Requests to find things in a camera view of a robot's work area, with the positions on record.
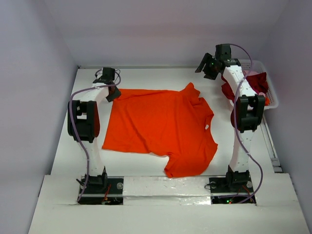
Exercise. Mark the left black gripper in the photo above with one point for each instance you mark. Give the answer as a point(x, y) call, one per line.
point(116, 95)

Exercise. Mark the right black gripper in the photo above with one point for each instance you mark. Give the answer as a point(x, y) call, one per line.
point(207, 65)

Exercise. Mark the orange t shirt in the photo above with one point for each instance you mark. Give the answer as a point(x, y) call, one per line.
point(176, 124)

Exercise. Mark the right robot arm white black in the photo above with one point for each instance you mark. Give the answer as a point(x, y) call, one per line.
point(246, 116)

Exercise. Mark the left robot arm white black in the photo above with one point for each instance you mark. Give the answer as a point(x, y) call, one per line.
point(84, 123)

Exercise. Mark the white plastic basket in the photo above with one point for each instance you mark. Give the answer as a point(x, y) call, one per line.
point(259, 67)

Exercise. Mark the pink garment in basket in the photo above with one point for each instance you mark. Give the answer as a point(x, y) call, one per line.
point(250, 73)

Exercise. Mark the dark red t shirt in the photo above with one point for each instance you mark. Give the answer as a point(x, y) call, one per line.
point(257, 82)

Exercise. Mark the small orange garment in basket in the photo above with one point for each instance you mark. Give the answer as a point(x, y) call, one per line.
point(267, 101)

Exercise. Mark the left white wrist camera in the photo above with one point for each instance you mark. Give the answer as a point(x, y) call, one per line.
point(98, 74)

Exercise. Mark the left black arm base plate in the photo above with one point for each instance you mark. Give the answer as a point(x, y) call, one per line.
point(111, 195)

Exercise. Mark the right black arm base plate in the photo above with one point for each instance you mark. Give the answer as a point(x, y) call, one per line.
point(222, 193)

